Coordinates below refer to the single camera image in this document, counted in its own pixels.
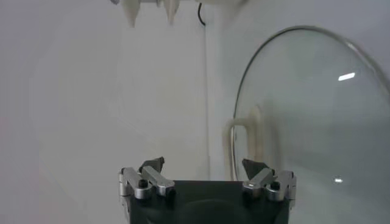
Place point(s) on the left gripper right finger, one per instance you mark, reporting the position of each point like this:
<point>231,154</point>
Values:
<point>259,182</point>

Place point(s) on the cream electric cooker pot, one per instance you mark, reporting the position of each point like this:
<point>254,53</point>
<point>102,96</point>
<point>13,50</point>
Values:
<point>171,9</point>

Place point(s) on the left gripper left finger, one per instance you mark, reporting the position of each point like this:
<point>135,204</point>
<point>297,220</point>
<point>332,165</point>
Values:
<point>158,182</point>

